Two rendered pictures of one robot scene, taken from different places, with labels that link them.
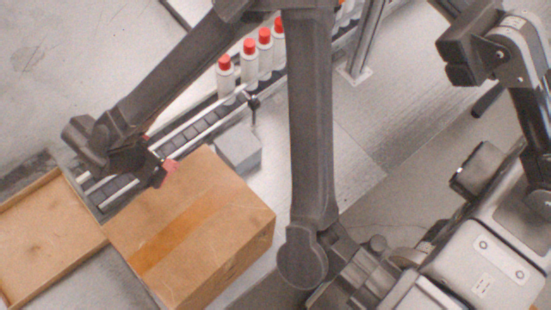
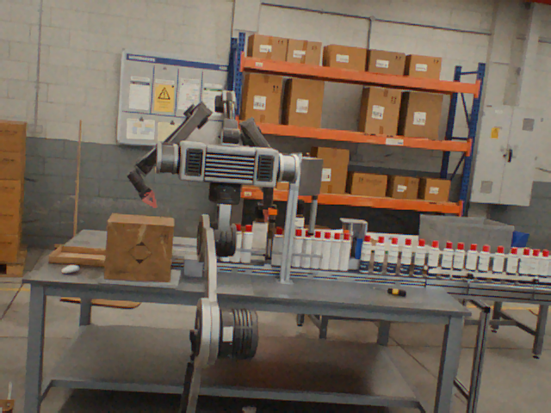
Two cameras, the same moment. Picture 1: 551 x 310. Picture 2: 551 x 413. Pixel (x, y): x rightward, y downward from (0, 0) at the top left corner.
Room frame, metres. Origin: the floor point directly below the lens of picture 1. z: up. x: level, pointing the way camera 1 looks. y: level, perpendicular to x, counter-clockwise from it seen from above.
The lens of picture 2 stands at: (-1.67, -2.30, 1.64)
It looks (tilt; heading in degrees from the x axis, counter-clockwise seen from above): 8 degrees down; 40
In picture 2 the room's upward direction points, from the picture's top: 6 degrees clockwise
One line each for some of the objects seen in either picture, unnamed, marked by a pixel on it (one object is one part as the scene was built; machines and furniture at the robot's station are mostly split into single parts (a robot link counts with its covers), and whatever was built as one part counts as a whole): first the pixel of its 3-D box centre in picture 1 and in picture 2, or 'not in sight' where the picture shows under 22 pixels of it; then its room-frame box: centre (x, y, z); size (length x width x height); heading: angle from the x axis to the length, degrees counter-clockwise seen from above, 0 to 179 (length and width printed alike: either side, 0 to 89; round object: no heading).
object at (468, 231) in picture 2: not in sight; (464, 234); (3.24, -0.15, 0.91); 0.60 x 0.40 x 0.22; 146
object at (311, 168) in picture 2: not in sight; (306, 175); (1.03, -0.23, 1.38); 0.17 x 0.10 x 0.19; 10
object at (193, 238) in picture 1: (195, 238); (140, 247); (0.31, 0.17, 0.99); 0.30 x 0.24 x 0.27; 139
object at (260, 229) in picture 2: not in sight; (259, 227); (1.16, 0.16, 1.03); 0.09 x 0.09 x 0.30
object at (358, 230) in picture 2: not in sight; (351, 243); (1.38, -0.33, 1.01); 0.14 x 0.13 x 0.26; 135
